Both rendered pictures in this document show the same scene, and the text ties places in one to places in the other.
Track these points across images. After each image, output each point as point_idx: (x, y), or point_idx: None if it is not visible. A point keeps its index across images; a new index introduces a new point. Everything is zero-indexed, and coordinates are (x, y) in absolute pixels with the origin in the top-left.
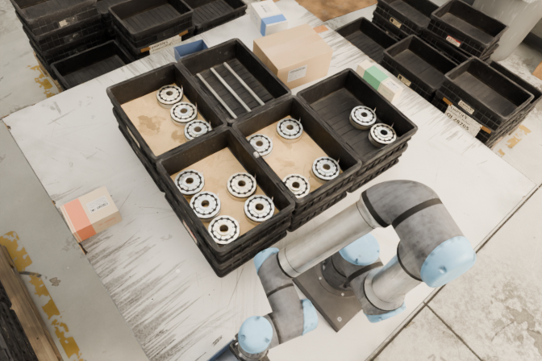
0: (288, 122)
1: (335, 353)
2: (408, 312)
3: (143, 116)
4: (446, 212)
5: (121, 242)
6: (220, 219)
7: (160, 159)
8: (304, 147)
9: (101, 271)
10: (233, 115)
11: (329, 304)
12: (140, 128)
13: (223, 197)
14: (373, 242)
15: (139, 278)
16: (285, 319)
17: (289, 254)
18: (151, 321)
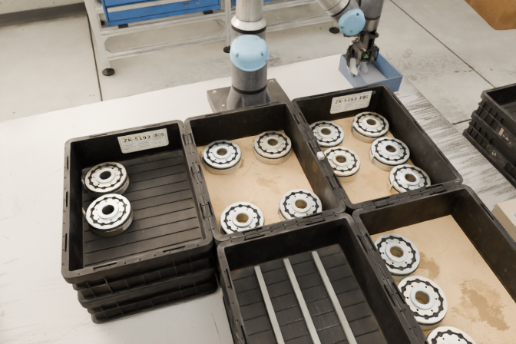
0: (241, 225)
1: (281, 77)
2: (206, 81)
3: (496, 326)
4: None
5: (481, 195)
6: (373, 133)
7: (458, 183)
8: (229, 199)
9: (496, 173)
10: (326, 278)
11: (275, 90)
12: (497, 299)
13: (365, 163)
14: (237, 44)
15: (452, 159)
16: None
17: None
18: (436, 127)
